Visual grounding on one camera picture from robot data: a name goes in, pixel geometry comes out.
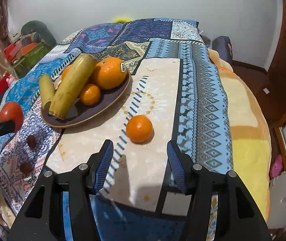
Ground yellow curved object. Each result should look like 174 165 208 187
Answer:
111 16 131 23

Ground pink slipper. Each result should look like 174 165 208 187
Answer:
269 154 284 179

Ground yellow banana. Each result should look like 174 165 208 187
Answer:
39 75 56 109

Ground blue patchwork blanket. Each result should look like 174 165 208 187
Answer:
0 17 233 241

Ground grey backpack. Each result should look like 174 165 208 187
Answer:
212 36 233 63

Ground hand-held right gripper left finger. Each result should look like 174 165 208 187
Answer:
6 139 114 241

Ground dark purple plate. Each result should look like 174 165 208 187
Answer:
41 74 131 128

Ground green box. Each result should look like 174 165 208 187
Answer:
14 41 52 78

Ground floral bed sheet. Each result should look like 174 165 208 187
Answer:
0 193 15 233

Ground pile of red boxes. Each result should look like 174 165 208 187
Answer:
4 36 37 63

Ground large orange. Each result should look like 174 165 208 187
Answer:
61 64 75 81
93 57 130 90

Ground red tomato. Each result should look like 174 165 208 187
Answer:
0 102 24 133

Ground small mandarin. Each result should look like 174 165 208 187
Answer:
79 84 101 106
126 115 153 143

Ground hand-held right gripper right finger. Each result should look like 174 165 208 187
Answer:
167 140 272 241

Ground yellow fleece blanket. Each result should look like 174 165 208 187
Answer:
208 49 271 221

